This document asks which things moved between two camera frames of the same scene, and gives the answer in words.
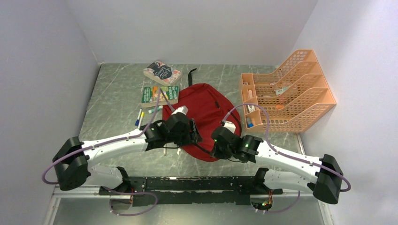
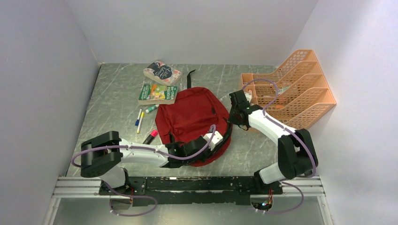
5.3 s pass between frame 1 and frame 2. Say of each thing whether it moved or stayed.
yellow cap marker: stayed
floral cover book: stayed
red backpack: moved
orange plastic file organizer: stayed
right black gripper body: moved
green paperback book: stayed
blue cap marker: stayed
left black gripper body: moved
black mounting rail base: stayed
